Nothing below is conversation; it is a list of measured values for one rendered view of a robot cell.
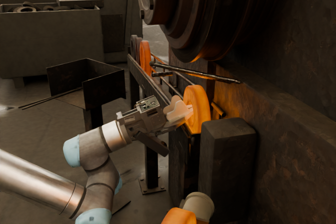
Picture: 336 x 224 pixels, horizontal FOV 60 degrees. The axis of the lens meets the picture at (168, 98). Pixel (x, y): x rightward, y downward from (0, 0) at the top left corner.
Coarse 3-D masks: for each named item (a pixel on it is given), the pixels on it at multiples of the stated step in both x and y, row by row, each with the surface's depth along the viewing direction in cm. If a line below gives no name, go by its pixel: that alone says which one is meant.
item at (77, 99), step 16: (64, 64) 128; (80, 64) 135; (96, 64) 132; (48, 80) 125; (64, 80) 131; (80, 80) 137; (96, 80) 112; (112, 80) 118; (64, 96) 127; (80, 96) 126; (96, 96) 114; (112, 96) 120; (96, 112) 126; (112, 208) 145
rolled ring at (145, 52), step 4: (140, 44) 151; (144, 44) 144; (148, 44) 144; (140, 48) 152; (144, 48) 142; (148, 48) 143; (140, 52) 155; (144, 52) 142; (148, 52) 142; (140, 56) 156; (144, 56) 141; (148, 56) 142; (140, 60) 157; (144, 60) 142; (148, 60) 142; (144, 64) 143; (148, 64) 143; (144, 68) 144; (148, 68) 144; (148, 72) 146
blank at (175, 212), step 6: (174, 210) 43; (180, 210) 43; (186, 210) 45; (168, 216) 41; (174, 216) 41; (180, 216) 41; (186, 216) 41; (192, 216) 44; (162, 222) 40; (168, 222) 40; (174, 222) 40; (180, 222) 40; (186, 222) 40; (192, 222) 44
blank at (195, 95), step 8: (192, 88) 76; (200, 88) 76; (184, 96) 84; (192, 96) 76; (200, 96) 74; (192, 104) 77; (200, 104) 73; (208, 104) 73; (200, 112) 73; (208, 112) 73; (192, 120) 82; (200, 120) 73; (208, 120) 73; (192, 128) 79; (200, 128) 73
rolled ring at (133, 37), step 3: (132, 36) 178; (135, 36) 179; (132, 39) 178; (132, 42) 179; (132, 45) 189; (132, 48) 190; (132, 51) 190; (132, 54) 189; (135, 57) 178; (135, 60) 179
